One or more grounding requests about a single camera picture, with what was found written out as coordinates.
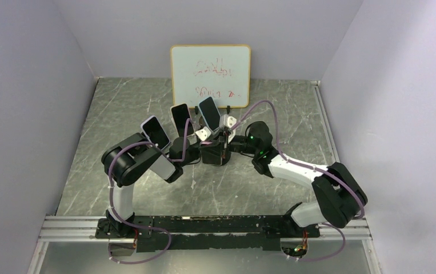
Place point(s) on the yellow framed whiteboard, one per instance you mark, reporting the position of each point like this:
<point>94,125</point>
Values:
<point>219,71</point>

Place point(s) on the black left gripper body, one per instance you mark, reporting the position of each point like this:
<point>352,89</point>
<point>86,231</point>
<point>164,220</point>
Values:
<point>195,156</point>

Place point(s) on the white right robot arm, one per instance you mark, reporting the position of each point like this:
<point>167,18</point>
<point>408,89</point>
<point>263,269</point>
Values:
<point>338,197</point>

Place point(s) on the beige pink case phone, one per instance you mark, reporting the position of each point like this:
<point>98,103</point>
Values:
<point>180,114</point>

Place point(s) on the blue case phone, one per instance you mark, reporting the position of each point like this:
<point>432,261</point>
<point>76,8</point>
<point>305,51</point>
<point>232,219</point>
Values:
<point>210,113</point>

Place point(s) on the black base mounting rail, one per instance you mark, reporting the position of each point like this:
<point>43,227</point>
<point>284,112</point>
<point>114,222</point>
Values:
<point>265,232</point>

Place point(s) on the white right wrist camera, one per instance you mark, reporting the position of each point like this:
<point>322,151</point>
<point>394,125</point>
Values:
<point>226,123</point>

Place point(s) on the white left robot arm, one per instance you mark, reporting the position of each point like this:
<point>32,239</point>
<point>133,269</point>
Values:
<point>125,162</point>

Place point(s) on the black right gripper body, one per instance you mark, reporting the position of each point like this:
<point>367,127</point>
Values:
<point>238,143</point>

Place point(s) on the lilac case phone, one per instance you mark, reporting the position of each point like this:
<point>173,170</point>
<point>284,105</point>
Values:
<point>155,133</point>

